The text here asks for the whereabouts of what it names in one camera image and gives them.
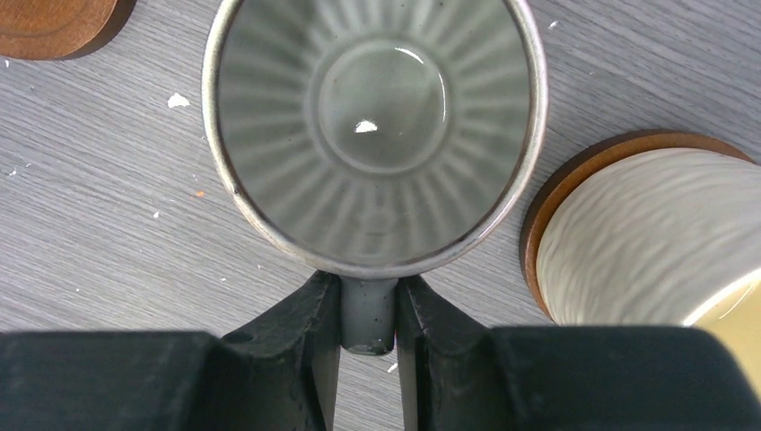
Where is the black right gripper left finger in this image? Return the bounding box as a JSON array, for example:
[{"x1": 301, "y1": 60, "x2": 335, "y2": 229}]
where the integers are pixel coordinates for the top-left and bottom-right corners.
[{"x1": 1, "y1": 272, "x2": 340, "y2": 430}]

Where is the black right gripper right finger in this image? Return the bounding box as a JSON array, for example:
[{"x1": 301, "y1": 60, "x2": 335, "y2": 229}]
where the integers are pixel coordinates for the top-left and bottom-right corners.
[{"x1": 396, "y1": 276, "x2": 760, "y2": 430}]

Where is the cream mug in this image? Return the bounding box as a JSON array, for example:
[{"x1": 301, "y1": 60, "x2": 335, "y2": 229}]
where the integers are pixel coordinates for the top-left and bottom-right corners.
[{"x1": 536, "y1": 148, "x2": 760, "y2": 387}]

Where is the grey ribbed mug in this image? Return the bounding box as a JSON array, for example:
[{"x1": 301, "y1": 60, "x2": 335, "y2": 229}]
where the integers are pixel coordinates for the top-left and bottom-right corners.
[{"x1": 202, "y1": 1, "x2": 549, "y2": 356}]

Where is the grooved wooden coaster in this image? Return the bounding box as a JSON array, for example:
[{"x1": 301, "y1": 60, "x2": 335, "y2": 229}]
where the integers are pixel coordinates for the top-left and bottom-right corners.
[
  {"x1": 1, "y1": 0, "x2": 136, "y2": 61},
  {"x1": 519, "y1": 129, "x2": 754, "y2": 317}
]

